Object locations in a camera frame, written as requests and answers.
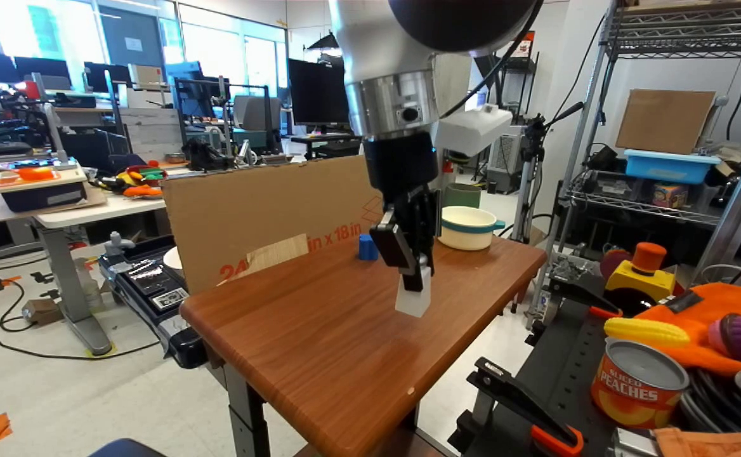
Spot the blue cup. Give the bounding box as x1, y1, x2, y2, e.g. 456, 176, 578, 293
358, 235, 380, 261

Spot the cardboard panel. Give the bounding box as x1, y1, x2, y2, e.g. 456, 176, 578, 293
165, 155, 380, 293

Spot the cardboard box on shelf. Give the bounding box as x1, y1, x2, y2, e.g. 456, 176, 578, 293
616, 90, 715, 153

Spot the black perforated side table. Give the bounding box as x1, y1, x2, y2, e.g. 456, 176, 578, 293
445, 278, 741, 457

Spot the stack of dark plates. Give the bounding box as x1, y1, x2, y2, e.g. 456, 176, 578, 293
677, 369, 741, 433

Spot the wooden desk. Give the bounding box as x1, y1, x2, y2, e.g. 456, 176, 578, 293
183, 238, 545, 457

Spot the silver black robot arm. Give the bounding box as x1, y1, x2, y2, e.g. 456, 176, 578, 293
327, 0, 541, 278

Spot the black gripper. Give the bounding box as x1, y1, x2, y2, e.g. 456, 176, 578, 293
362, 133, 440, 273

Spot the black orange clamp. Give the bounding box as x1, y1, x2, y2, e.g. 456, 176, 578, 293
467, 358, 585, 457

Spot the peaches can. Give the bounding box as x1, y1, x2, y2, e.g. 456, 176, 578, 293
592, 337, 691, 430

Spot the white shaker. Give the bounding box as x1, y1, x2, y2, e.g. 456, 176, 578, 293
395, 257, 431, 317

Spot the yellow emergency stop button box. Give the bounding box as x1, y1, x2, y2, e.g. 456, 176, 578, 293
604, 241, 677, 302

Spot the black computer monitor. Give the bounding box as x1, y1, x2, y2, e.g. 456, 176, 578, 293
286, 59, 347, 124

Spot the orange towel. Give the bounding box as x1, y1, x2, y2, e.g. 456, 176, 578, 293
651, 428, 741, 457

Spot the metal wire shelf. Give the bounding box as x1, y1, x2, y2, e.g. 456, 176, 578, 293
556, 0, 741, 269

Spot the yellow toy corn cob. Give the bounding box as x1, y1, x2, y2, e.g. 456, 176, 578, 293
604, 317, 691, 345

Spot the blue plastic bin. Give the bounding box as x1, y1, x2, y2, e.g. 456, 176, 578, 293
624, 150, 717, 185

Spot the white teal bowl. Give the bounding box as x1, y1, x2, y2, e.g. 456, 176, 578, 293
440, 205, 504, 252

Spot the white side desk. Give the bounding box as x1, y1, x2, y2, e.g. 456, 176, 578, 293
27, 189, 165, 357

